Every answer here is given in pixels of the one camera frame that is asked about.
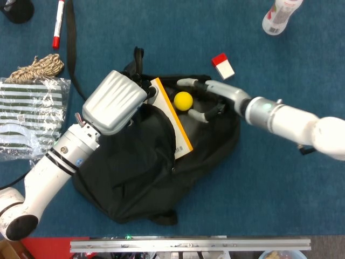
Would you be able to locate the white book with yellow spine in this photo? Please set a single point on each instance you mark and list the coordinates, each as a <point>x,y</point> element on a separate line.
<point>164,105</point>

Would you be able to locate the blue bowl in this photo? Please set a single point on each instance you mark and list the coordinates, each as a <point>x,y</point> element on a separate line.
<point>279,255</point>

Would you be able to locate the yellow ball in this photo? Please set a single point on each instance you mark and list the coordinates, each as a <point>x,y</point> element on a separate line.
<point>183,101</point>

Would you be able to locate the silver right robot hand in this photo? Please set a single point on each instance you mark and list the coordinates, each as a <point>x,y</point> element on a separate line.
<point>229,91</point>

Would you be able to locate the black mesh pen holder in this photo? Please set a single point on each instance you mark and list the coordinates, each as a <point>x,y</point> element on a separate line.
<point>20,13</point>

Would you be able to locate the white marker with red cap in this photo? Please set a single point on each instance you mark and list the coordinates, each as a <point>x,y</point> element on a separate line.
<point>57,27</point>

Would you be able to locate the black backpack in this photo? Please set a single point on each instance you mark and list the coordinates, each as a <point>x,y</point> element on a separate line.
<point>134,175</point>

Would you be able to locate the blue felt table mat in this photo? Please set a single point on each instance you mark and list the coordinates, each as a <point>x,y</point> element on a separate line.
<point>269,202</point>

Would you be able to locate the white plastic drink bottle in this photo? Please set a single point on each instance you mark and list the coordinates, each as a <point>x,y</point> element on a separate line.
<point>277,16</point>

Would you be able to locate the striped cloth in plastic bag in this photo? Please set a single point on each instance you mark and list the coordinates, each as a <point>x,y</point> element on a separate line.
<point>27,116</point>

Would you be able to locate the brown cardboard box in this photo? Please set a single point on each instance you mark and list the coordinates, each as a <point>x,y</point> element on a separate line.
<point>9,249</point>

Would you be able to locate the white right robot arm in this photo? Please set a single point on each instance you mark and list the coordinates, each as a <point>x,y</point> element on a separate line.
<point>291,118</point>

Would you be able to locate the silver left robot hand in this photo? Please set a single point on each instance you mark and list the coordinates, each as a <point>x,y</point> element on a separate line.
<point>113,102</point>

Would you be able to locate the aluminium rail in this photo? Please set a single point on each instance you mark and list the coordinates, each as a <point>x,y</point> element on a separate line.
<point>188,245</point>

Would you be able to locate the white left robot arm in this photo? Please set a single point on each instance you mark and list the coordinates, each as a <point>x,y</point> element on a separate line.
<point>45,178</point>

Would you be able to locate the red and white small box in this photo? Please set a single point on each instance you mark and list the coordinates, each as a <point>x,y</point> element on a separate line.
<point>223,67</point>

